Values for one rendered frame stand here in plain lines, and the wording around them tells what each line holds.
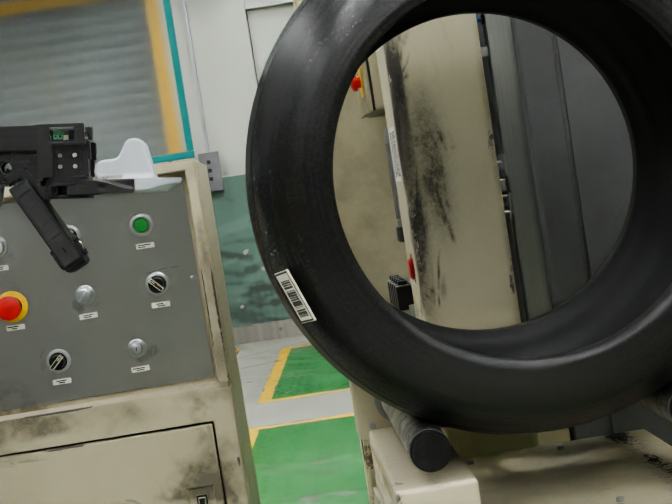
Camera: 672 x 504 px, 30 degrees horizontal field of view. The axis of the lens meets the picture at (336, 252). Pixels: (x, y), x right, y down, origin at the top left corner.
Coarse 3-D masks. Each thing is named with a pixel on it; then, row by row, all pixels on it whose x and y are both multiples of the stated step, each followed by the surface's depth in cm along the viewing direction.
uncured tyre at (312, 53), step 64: (320, 0) 130; (384, 0) 127; (448, 0) 155; (512, 0) 155; (576, 0) 155; (640, 0) 128; (320, 64) 127; (640, 64) 156; (256, 128) 131; (320, 128) 127; (640, 128) 157; (256, 192) 131; (320, 192) 127; (640, 192) 158; (320, 256) 128; (640, 256) 157; (320, 320) 130; (384, 320) 128; (576, 320) 157; (640, 320) 131; (384, 384) 132; (448, 384) 129; (512, 384) 130; (576, 384) 130; (640, 384) 132
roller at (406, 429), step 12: (384, 408) 160; (396, 420) 146; (408, 420) 140; (420, 420) 137; (396, 432) 146; (408, 432) 136; (420, 432) 132; (432, 432) 131; (408, 444) 133; (420, 444) 131; (432, 444) 131; (444, 444) 131; (420, 456) 131; (432, 456) 131; (444, 456) 131; (420, 468) 131; (432, 468) 131
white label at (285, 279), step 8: (280, 272) 129; (288, 272) 128; (280, 280) 130; (288, 280) 129; (288, 288) 130; (296, 288) 128; (288, 296) 131; (296, 296) 129; (296, 304) 130; (304, 304) 128; (296, 312) 131; (304, 312) 129; (312, 312) 128; (304, 320) 130; (312, 320) 129
